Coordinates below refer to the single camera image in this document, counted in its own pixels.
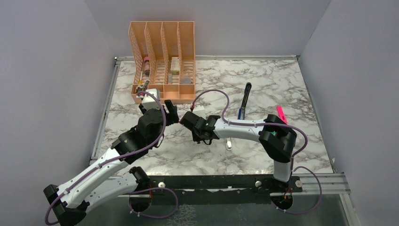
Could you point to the blue stapler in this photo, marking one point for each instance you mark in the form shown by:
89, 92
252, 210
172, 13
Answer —
241, 114

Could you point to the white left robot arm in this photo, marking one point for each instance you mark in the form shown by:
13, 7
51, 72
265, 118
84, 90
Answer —
70, 202

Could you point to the orange plastic desk organizer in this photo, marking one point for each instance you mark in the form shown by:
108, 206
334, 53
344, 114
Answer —
160, 41

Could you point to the clear tape roll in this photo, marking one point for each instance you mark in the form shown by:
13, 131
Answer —
186, 80

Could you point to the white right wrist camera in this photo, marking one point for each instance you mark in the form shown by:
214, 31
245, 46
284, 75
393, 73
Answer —
199, 110

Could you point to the green white small box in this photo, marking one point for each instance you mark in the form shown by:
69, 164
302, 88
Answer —
175, 66

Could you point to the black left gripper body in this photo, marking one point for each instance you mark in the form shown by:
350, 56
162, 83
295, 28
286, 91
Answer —
171, 118

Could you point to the pink highlighter marker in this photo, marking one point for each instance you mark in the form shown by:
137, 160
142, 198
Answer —
281, 114

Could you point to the black label card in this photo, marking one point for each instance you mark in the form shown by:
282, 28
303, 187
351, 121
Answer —
142, 87

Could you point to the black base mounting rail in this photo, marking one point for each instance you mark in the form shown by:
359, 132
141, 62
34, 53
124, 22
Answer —
216, 189

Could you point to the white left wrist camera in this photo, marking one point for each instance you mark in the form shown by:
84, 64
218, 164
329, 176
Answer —
148, 102

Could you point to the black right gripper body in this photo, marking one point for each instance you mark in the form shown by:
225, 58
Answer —
196, 137

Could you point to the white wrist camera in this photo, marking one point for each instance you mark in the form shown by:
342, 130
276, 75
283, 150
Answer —
199, 110
148, 102

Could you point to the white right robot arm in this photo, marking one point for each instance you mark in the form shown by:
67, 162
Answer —
277, 139

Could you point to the pink glue stick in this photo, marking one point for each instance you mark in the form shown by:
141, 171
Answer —
147, 66

